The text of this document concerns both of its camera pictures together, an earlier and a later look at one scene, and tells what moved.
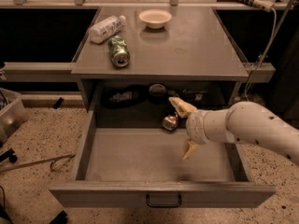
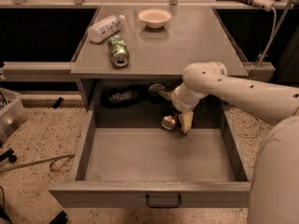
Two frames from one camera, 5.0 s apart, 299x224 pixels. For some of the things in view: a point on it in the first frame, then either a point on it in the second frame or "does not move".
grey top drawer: [143, 167] does not move
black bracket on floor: [60, 218] does not move
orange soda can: [170, 122] does not move
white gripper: [195, 126] to [178, 102]
